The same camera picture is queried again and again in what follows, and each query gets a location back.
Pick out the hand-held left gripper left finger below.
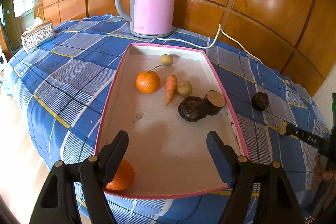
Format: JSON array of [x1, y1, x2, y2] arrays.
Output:
[[29, 130, 130, 224]]

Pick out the dark tuber cut beige face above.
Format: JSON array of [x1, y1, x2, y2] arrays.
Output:
[[204, 90, 226, 116]]

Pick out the small tan round fruit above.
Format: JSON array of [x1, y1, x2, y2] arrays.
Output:
[[160, 54, 174, 66], [177, 81, 193, 96]]

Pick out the white power cable with plug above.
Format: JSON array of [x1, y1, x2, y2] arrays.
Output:
[[157, 25, 290, 85]]

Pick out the patterned tissue box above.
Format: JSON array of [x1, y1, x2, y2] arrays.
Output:
[[21, 18, 55, 54]]

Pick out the person's right hand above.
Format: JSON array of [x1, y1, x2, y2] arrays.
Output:
[[314, 154, 336, 189]]

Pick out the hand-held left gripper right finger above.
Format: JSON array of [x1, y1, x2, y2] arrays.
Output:
[[206, 130, 306, 224]]

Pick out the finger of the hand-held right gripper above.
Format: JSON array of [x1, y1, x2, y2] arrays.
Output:
[[286, 124, 327, 149]]

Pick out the large dark lumpy tuber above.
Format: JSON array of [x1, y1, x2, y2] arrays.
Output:
[[178, 96, 209, 123]]

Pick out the small carrot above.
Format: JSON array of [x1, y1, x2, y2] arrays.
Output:
[[165, 74, 178, 106]]

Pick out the pink shallow box tray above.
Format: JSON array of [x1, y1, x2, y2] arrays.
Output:
[[94, 42, 250, 199]]

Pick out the blue plaid blanket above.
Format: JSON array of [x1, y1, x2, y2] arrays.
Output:
[[7, 13, 332, 224]]

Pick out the dark round tuber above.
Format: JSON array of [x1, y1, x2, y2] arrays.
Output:
[[251, 92, 269, 110]]

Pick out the orange with stem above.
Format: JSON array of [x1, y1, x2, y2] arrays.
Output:
[[136, 64, 163, 94]]

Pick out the pink electric kettle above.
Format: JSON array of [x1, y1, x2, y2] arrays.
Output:
[[115, 0, 177, 39]]

